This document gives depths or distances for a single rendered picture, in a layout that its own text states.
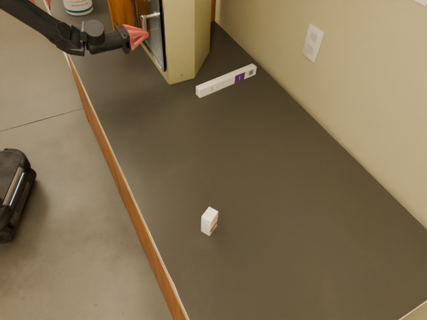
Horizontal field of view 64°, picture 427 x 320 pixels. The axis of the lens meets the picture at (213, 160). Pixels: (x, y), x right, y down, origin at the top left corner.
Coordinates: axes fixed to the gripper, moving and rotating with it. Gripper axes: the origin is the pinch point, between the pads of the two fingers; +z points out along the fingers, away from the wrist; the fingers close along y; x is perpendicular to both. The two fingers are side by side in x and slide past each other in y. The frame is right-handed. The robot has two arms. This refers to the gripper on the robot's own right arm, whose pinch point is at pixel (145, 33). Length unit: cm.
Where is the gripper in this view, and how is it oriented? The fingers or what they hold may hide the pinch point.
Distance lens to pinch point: 129.8
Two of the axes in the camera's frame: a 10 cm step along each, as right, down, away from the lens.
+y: -4.6, -6.9, 5.6
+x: -0.4, 6.5, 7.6
